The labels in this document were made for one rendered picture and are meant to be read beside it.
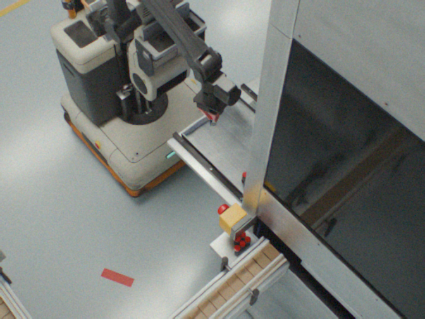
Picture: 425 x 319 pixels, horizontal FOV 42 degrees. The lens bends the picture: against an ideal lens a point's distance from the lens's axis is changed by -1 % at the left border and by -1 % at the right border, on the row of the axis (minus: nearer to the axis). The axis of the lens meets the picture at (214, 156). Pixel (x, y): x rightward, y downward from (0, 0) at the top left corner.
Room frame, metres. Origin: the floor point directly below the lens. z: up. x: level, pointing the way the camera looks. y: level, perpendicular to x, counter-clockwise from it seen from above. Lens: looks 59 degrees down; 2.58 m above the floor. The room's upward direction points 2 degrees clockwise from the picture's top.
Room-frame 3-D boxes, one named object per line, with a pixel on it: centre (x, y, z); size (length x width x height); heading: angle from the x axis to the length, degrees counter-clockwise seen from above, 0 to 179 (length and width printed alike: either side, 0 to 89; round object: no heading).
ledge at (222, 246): (0.68, -0.09, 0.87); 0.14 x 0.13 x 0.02; 44
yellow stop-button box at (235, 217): (0.72, -0.07, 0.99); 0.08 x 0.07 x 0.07; 44
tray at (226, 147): (1.06, -0.09, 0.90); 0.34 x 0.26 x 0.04; 44
